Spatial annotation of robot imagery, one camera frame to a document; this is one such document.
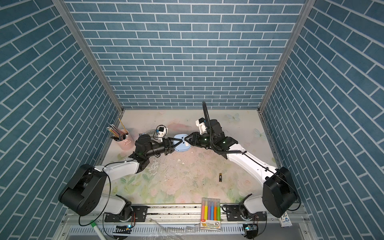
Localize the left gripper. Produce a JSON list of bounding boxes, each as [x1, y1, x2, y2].
[[144, 138, 182, 159]]

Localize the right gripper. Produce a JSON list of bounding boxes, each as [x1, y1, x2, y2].
[[184, 132, 216, 149]]

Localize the light blue alarm clock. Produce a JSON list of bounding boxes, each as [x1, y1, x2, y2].
[[174, 134, 191, 152]]

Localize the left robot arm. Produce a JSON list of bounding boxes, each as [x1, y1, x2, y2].
[[59, 135, 184, 222]]

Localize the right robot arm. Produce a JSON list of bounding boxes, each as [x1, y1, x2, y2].
[[185, 102, 299, 220]]

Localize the pink pencil cup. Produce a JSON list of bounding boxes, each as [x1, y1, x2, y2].
[[106, 118, 135, 151]]

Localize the highlighter marker pack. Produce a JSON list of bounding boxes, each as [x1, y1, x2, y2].
[[200, 198, 221, 232]]

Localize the green capped marker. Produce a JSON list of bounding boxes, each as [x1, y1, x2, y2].
[[90, 222, 106, 240]]

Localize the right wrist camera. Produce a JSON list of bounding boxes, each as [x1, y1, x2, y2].
[[196, 118, 207, 135]]

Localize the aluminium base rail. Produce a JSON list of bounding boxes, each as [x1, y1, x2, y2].
[[53, 204, 317, 240]]

